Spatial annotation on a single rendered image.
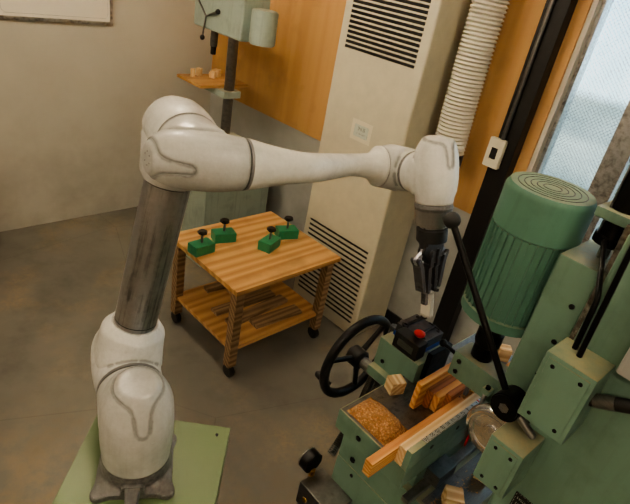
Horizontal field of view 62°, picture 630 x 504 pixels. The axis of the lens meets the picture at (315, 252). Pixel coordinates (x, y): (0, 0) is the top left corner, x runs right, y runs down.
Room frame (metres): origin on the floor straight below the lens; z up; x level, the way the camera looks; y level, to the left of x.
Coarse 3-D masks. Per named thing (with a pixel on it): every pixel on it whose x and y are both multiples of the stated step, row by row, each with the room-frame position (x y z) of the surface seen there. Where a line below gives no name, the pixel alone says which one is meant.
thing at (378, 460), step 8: (440, 408) 0.95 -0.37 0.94; (448, 408) 0.96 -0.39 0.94; (432, 416) 0.92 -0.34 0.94; (440, 416) 0.92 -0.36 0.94; (424, 424) 0.89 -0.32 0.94; (408, 432) 0.86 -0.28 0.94; (416, 432) 0.86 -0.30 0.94; (400, 440) 0.83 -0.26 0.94; (384, 448) 0.80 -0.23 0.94; (392, 448) 0.80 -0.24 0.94; (376, 456) 0.77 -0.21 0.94; (384, 456) 0.78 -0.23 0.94; (392, 456) 0.80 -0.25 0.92; (368, 464) 0.75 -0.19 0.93; (376, 464) 0.76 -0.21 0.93; (384, 464) 0.78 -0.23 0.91; (368, 472) 0.75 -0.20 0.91
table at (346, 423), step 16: (368, 368) 1.14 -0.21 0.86; (384, 384) 1.04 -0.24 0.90; (384, 400) 0.98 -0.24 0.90; (400, 400) 0.99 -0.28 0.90; (352, 416) 0.91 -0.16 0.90; (400, 416) 0.94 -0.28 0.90; (416, 416) 0.95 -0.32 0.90; (352, 432) 0.89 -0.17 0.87; (368, 432) 0.87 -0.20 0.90; (464, 432) 0.96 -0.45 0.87; (368, 448) 0.85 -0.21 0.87; (448, 448) 0.91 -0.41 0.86; (416, 464) 0.81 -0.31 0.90; (400, 480) 0.78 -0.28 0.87
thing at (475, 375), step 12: (468, 348) 1.03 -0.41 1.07; (456, 360) 1.01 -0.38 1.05; (468, 360) 0.99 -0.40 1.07; (492, 360) 1.00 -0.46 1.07; (456, 372) 0.99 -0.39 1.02; (468, 372) 0.98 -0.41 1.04; (480, 372) 0.96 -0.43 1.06; (492, 372) 0.96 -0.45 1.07; (504, 372) 0.97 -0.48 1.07; (468, 384) 0.97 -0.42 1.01; (480, 384) 0.96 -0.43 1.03; (492, 384) 0.94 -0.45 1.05; (480, 396) 0.95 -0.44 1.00
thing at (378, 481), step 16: (352, 448) 0.93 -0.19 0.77; (352, 464) 0.92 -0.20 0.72; (464, 464) 0.93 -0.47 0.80; (368, 480) 0.88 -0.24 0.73; (384, 480) 0.86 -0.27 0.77; (448, 480) 0.87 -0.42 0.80; (464, 480) 0.88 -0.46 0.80; (384, 496) 0.85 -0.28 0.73; (400, 496) 0.82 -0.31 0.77; (432, 496) 0.81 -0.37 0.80; (464, 496) 0.83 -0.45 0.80; (480, 496) 0.84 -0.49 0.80
